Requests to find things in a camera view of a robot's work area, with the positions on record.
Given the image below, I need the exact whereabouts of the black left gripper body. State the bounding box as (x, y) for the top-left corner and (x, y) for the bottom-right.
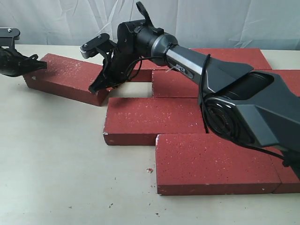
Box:
(0, 46), (27, 77)

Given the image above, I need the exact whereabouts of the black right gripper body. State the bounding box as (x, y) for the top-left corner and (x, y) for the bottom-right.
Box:
(100, 49), (141, 89)

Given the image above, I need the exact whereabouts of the angled red brick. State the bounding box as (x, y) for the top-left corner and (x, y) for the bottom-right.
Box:
(23, 53), (109, 106)

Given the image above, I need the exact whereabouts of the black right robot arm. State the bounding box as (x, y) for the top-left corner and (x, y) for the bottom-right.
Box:
(80, 20), (300, 175)

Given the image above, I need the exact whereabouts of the red brick back row left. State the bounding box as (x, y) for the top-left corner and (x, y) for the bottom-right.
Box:
(122, 60), (169, 82)

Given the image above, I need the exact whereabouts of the red brick front row large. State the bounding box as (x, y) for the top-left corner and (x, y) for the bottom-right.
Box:
(155, 134), (281, 195)

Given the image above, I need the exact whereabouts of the red brick back row right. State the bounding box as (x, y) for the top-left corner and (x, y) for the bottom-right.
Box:
(191, 48), (272, 70)

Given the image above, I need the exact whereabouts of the red brick second row right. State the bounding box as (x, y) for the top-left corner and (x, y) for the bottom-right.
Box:
(272, 69), (300, 97)

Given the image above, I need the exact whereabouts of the red brick front right edge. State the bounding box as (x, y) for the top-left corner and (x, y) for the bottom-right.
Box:
(266, 156), (300, 194)

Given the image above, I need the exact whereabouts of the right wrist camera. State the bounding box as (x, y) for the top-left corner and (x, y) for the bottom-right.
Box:
(80, 33), (116, 59)

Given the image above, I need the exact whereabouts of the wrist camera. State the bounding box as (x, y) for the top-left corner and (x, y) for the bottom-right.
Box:
(0, 28), (21, 47)
(80, 33), (116, 59)

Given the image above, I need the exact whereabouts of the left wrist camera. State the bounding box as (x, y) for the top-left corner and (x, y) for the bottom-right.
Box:
(0, 28), (21, 47)

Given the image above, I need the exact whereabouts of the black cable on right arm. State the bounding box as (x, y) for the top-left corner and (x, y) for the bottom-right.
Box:
(112, 1), (291, 167)

